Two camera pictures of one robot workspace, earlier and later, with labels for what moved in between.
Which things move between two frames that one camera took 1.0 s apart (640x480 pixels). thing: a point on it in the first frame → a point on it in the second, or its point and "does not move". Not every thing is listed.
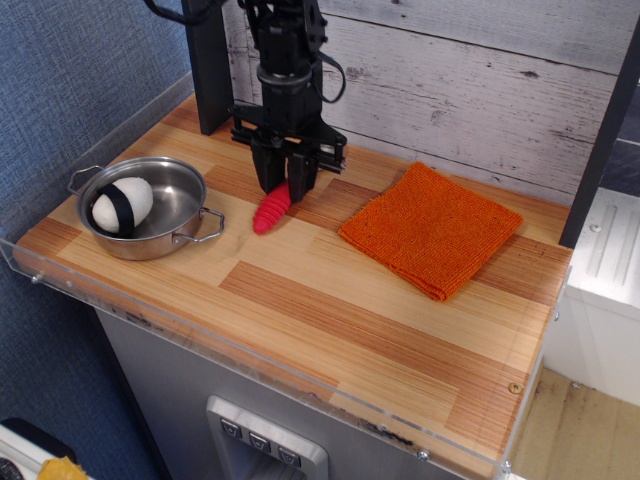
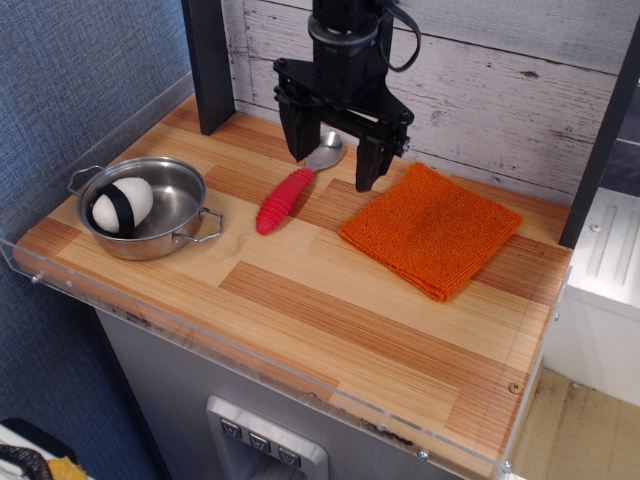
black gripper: (291, 116) → (351, 90)
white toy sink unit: (594, 338) does not move
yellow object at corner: (61, 468) does not move
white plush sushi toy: (117, 208) does not move
